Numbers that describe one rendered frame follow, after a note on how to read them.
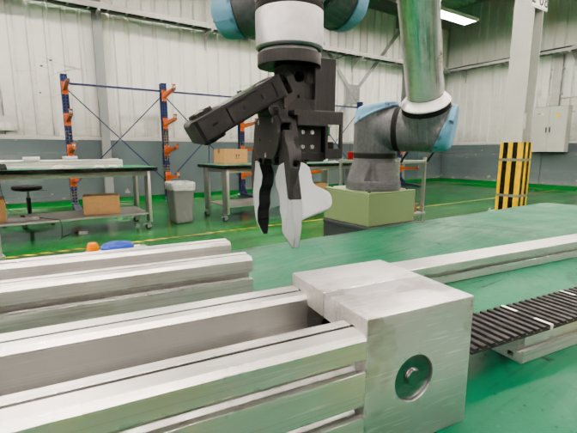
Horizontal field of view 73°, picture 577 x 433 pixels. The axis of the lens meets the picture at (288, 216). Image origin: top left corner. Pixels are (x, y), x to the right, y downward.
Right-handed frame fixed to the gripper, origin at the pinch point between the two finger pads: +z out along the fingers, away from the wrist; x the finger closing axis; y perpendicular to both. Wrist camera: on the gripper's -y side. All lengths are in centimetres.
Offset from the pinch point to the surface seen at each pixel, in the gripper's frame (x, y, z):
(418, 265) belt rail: -1.0, 22.2, 6.7
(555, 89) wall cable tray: 575, 1018, -161
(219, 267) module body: -5.1, -7.9, 1.8
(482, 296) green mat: -8.1, 27.0, 9.7
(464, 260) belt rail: -2.0, 30.5, 6.7
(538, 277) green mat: -6.2, 42.0, 9.6
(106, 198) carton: 474, -13, 48
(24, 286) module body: -4.9, -24.0, 1.4
